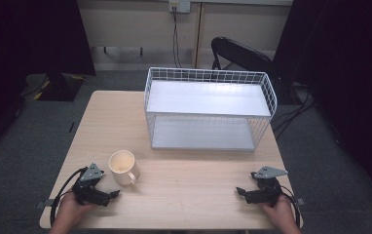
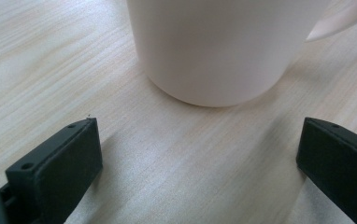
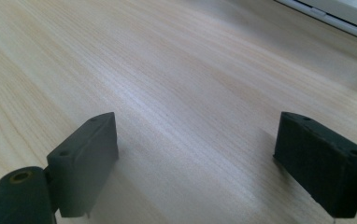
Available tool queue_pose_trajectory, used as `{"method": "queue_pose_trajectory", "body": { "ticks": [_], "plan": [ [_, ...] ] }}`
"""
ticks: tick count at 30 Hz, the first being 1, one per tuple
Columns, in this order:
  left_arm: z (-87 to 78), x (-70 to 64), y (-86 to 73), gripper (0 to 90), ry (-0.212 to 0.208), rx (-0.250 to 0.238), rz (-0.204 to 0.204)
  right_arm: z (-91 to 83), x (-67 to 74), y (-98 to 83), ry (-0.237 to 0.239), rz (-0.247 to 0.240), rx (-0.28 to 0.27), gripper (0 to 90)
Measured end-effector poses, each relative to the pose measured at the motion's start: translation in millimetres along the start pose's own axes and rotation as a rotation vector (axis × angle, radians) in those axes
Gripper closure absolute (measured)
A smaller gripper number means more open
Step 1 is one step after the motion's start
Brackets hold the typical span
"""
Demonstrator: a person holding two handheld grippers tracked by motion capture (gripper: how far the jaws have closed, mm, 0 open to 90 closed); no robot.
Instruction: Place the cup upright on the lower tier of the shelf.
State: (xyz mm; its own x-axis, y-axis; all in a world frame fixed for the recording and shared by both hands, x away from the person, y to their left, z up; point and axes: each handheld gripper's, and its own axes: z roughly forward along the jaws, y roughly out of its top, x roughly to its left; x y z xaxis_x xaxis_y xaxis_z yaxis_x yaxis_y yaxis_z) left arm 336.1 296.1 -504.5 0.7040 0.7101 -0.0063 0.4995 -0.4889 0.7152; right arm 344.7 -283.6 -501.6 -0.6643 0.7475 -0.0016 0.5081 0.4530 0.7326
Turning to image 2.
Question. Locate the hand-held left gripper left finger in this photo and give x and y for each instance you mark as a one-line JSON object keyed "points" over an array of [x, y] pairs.
{"points": [[55, 174]]}

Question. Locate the white mug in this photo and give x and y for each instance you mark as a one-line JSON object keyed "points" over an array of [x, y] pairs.
{"points": [[211, 53]]}

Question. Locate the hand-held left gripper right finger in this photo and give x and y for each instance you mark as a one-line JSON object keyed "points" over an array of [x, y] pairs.
{"points": [[341, 165]]}

